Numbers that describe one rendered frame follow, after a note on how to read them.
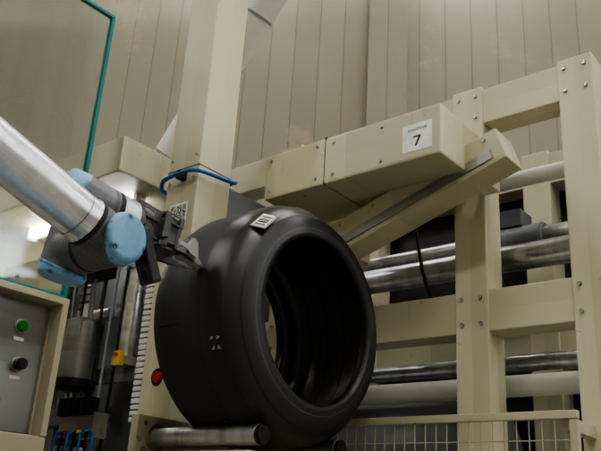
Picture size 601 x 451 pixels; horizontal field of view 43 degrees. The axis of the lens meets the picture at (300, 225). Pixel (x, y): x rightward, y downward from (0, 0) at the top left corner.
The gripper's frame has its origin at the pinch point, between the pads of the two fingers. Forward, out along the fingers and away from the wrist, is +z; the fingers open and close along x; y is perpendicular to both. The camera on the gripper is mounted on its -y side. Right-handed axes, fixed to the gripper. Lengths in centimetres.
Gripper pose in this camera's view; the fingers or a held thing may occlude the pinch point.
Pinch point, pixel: (196, 268)
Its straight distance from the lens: 172.3
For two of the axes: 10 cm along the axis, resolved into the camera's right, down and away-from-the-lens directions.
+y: 1.3, -8.9, 4.4
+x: -7.7, 1.9, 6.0
